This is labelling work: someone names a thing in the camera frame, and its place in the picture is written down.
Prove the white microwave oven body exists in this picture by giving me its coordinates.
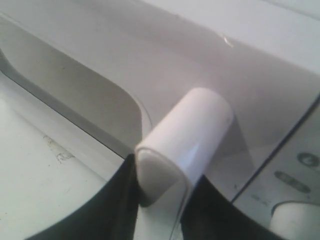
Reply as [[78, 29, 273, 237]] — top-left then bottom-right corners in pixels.
[[0, 0, 320, 240]]

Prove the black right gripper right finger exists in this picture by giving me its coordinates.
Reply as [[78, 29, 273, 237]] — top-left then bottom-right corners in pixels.
[[180, 176, 281, 240]]

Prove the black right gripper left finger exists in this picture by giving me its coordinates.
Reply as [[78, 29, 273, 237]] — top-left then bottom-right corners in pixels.
[[30, 154, 139, 240]]

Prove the upper white control knob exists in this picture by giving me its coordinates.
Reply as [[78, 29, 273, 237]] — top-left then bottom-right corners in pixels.
[[269, 201, 320, 240]]

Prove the white appliance door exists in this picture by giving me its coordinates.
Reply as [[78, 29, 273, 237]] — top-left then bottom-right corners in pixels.
[[0, 0, 320, 240]]

